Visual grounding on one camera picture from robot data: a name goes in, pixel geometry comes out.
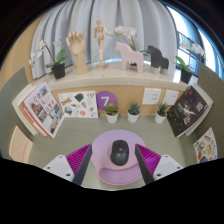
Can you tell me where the beige hardcover book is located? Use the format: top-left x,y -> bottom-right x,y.
8,125 -> 34,164

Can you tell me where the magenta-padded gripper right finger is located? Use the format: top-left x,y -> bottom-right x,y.
134,143 -> 184,185

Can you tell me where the black computer mouse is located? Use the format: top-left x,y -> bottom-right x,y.
110,139 -> 130,167

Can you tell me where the black cover book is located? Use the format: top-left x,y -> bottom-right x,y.
166,85 -> 209,138

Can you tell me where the wooden hand model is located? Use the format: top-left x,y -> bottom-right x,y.
65,30 -> 89,76

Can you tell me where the purple mouse pad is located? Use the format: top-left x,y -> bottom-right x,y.
90,129 -> 149,186

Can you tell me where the small succulent in white pot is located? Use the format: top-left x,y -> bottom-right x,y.
154,101 -> 170,125
104,102 -> 120,124
127,102 -> 142,124

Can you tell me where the window with dark frame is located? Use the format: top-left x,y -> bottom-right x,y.
166,6 -> 221,73

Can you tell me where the colourful illustrated card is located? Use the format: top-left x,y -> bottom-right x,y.
193,126 -> 218,164

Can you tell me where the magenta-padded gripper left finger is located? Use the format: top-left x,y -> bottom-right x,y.
43,143 -> 93,186

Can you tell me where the purple round number sign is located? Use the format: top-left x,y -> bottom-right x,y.
95,90 -> 119,112

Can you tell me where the green desk partition panel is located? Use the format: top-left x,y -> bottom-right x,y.
196,63 -> 224,158
0,66 -> 34,159

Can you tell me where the grey curtain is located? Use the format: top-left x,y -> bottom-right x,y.
30,0 -> 178,79

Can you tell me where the light wooden desk shelf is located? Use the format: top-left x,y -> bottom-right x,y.
24,61 -> 199,116

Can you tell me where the wooden artist mannequin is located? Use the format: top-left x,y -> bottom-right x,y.
93,18 -> 114,70

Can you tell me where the pink horse figure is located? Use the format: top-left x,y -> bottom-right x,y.
114,41 -> 145,74

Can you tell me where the white orchid in black pot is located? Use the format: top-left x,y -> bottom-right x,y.
114,25 -> 149,66
27,38 -> 67,80
175,41 -> 205,85

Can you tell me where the white wall socket plate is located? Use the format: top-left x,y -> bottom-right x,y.
141,87 -> 163,106
162,89 -> 180,106

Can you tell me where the white illustrated sticker card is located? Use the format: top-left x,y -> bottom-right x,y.
57,90 -> 99,119

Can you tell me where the red and white book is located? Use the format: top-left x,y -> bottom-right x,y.
19,98 -> 51,138

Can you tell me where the dark grey horse figure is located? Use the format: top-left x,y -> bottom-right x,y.
146,45 -> 170,75

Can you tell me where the photo cover magazine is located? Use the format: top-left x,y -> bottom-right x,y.
22,82 -> 65,139

